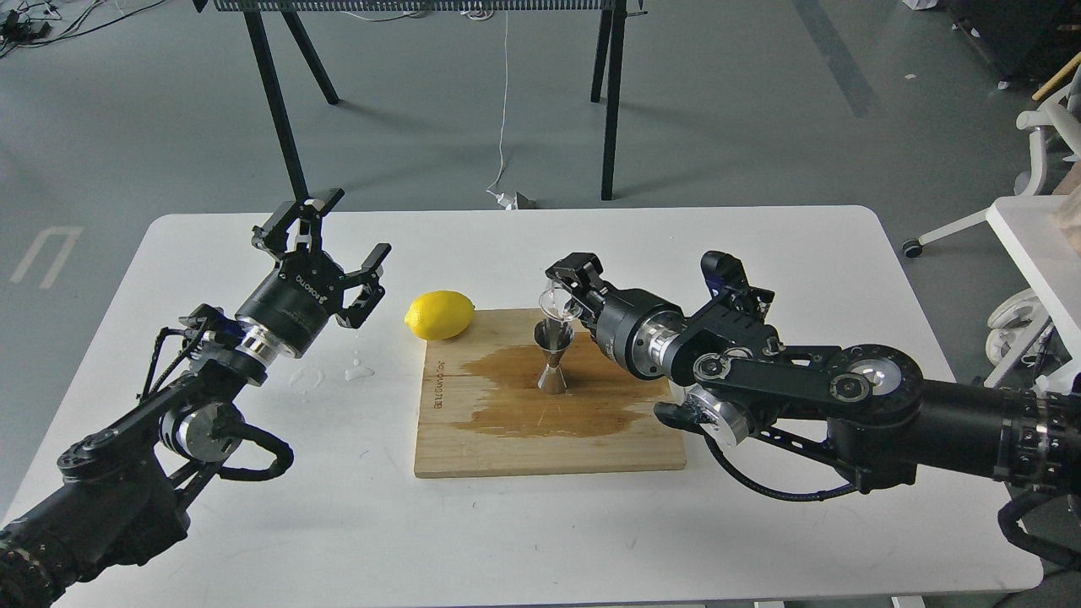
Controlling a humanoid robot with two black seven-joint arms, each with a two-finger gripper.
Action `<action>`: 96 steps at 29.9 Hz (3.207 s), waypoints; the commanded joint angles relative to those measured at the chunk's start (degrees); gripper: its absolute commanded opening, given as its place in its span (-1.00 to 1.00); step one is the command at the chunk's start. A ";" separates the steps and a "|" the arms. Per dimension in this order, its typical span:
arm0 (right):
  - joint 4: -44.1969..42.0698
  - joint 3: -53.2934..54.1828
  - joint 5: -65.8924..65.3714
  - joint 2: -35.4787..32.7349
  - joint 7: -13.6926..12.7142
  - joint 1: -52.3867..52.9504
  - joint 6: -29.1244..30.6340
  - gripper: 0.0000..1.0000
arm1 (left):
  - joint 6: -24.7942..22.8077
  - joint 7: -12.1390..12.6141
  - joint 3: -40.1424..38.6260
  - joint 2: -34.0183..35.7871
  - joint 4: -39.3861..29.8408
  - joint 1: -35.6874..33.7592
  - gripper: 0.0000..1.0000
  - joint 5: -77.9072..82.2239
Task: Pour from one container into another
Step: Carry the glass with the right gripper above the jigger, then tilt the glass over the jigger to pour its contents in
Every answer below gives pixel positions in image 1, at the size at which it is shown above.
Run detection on yellow lemon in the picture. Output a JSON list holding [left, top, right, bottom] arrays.
[[403, 291, 475, 341]]

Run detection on black metal table frame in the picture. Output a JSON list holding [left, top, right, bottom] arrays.
[[193, 1, 646, 203]]

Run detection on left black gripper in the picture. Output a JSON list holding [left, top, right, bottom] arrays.
[[236, 188, 393, 358]]

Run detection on wooden cutting board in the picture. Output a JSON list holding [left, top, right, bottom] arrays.
[[414, 309, 688, 480]]

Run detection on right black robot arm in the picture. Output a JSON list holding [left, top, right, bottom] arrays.
[[546, 251, 1080, 571]]

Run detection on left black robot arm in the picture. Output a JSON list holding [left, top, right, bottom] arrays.
[[1, 189, 391, 607]]

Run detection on steel double jigger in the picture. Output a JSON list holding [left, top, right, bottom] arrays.
[[534, 318, 574, 395]]

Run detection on cables on floor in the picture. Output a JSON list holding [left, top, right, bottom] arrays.
[[0, 0, 170, 60]]

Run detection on small clear glass cup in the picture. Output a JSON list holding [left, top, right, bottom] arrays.
[[538, 282, 582, 323]]

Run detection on white hanging cable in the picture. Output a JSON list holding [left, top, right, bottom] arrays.
[[485, 10, 536, 210]]

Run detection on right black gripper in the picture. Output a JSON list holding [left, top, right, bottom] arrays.
[[545, 252, 686, 380]]

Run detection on white office chair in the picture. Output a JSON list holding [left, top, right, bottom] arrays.
[[900, 57, 1080, 257]]

